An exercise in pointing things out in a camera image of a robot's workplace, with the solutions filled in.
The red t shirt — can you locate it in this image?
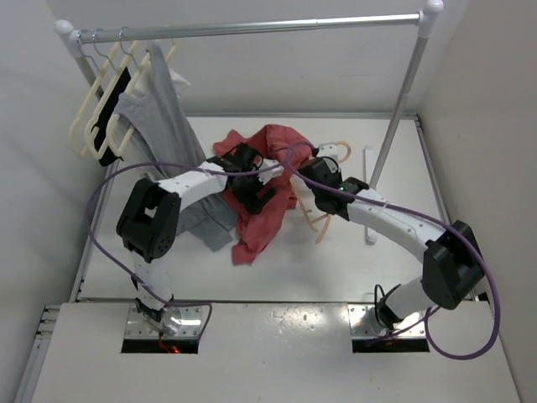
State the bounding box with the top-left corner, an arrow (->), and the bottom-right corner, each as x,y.
213,124 -> 311,265

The beige plastic hanger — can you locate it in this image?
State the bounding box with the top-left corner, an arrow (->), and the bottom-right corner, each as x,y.
297,141 -> 352,244

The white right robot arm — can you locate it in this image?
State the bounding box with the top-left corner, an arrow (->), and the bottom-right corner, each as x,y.
299,157 -> 484,335

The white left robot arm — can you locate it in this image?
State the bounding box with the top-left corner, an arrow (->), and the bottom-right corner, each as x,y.
117,143 -> 284,335

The grey t shirt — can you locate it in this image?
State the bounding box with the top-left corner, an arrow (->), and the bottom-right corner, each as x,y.
115,41 -> 237,252

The cream hanger with black garment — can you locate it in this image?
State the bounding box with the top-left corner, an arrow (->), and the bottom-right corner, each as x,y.
84,41 -> 140,160

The cream hanger outer left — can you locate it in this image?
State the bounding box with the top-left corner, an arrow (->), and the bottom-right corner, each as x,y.
68,29 -> 119,159

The white garment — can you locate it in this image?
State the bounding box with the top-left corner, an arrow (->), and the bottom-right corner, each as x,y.
169,69 -> 191,97

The black garment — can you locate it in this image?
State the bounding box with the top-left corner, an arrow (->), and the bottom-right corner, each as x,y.
91,66 -> 131,168

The metal clothes rack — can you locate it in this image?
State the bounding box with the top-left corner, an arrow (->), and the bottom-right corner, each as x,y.
53,0 -> 445,244

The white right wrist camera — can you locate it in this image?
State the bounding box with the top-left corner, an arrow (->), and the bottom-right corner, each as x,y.
316,143 -> 339,161

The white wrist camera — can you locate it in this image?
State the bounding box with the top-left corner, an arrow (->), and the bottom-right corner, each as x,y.
258,165 -> 284,185
316,143 -> 339,161

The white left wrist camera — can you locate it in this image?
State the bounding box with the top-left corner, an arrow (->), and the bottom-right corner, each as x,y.
258,165 -> 284,185

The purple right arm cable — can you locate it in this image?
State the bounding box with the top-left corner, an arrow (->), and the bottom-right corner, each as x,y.
285,141 -> 503,360

